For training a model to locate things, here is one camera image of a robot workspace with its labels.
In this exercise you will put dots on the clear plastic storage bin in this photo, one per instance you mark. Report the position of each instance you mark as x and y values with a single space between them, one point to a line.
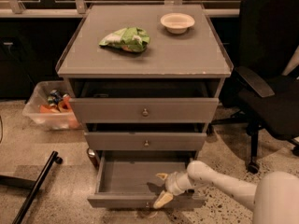
49 120

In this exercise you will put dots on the green chip bag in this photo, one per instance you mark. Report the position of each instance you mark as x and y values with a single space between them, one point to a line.
131 39

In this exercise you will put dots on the black office chair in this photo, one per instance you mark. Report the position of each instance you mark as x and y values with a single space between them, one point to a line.
264 84

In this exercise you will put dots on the grey bottom drawer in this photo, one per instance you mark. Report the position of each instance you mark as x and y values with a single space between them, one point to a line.
127 179

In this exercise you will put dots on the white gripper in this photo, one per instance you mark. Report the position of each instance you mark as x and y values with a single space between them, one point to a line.
175 183

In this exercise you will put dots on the cans in bin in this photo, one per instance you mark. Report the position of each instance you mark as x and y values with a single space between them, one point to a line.
54 96

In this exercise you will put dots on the grey drawer cabinet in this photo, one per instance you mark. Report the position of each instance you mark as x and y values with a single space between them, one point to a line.
196 54

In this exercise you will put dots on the black metal stand leg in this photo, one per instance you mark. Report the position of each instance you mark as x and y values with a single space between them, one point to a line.
32 185

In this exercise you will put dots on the grey middle drawer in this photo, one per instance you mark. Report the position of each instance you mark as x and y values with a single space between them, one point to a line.
145 136

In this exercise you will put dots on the grey drawer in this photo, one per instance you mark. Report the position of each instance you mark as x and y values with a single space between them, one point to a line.
127 179
145 136
150 101

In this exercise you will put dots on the grey top drawer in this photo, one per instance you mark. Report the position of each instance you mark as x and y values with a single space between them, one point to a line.
150 101

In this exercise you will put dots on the orange item in bin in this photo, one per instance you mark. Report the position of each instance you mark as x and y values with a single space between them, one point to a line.
55 105

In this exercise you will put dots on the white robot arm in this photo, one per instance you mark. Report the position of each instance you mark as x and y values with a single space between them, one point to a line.
274 200

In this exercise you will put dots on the soda can behind cabinet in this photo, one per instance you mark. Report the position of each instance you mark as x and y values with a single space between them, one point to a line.
92 157

